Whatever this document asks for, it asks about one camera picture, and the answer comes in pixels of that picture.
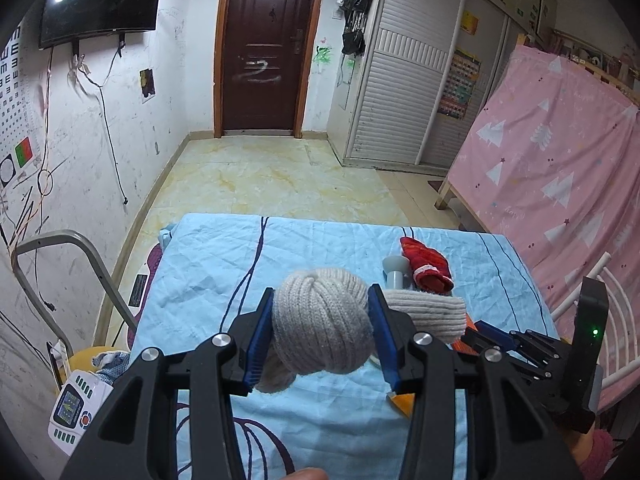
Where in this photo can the light blue bed sheet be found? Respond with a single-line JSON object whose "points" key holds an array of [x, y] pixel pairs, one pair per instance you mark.
{"points": [[320, 245]]}

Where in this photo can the pink tree print sheet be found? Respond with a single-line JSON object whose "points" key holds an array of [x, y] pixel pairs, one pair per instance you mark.
{"points": [[550, 170]]}

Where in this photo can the white toy console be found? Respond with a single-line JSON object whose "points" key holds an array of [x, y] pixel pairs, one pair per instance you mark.
{"points": [[75, 410]]}

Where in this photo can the person's right forearm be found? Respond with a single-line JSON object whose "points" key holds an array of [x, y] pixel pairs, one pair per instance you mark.
{"points": [[597, 452]]}

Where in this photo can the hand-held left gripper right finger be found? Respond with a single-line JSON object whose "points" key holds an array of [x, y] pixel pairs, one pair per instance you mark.
{"points": [[385, 340]]}

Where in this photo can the dark brown door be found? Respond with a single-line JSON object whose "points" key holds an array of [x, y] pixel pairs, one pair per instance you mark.
{"points": [[270, 50]]}

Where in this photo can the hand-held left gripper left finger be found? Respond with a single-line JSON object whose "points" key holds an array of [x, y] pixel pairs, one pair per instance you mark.
{"points": [[257, 340]]}

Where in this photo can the white bed rail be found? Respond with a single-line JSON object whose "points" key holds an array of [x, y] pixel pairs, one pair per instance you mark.
{"points": [[620, 310]]}

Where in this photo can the small dark wall picture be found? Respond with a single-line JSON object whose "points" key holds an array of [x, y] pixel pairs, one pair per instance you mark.
{"points": [[148, 85]]}

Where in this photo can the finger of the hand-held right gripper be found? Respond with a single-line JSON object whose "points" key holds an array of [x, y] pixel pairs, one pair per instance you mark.
{"points": [[537, 345], [492, 334]]}

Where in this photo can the colourful grid poster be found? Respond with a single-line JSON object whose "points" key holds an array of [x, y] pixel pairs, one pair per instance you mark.
{"points": [[460, 85]]}

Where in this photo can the yellow poster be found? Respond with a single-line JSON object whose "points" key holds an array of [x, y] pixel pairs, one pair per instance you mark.
{"points": [[469, 23]]}

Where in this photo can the pink plastic object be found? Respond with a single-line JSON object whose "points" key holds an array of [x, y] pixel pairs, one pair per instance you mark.
{"points": [[157, 260]]}

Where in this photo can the orange cardboard box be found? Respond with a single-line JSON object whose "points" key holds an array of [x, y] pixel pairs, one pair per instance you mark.
{"points": [[468, 322]]}

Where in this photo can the eye chart poster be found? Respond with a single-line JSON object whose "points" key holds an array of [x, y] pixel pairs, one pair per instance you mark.
{"points": [[12, 110]]}

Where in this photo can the person's left hand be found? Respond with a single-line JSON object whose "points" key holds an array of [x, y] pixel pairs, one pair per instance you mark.
{"points": [[302, 475]]}

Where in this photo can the black wall television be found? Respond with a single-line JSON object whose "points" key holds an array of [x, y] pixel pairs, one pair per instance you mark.
{"points": [[100, 2]]}

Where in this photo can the red cloth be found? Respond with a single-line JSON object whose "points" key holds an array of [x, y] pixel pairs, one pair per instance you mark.
{"points": [[425, 260]]}

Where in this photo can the white slatted wardrobe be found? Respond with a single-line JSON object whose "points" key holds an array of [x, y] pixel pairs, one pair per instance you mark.
{"points": [[430, 75]]}

